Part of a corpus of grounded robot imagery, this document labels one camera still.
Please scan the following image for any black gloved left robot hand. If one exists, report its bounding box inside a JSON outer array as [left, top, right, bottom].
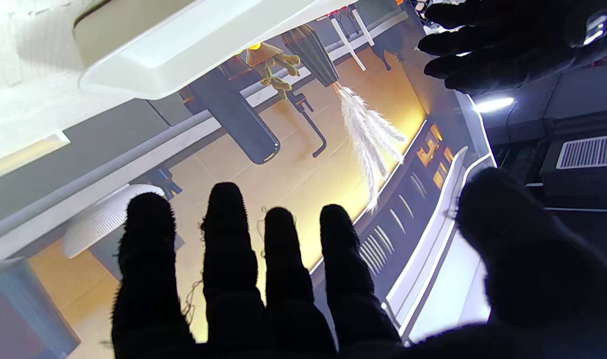
[[417, 0, 607, 95]]

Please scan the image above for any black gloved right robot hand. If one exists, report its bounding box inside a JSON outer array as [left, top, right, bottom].
[[111, 167, 607, 359]]

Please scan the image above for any beige rectangular plastic tray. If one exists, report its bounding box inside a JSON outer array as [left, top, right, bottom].
[[73, 0, 359, 100]]

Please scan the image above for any printed kitchen backdrop banner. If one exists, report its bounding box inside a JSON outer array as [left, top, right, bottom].
[[0, 0, 498, 359]]

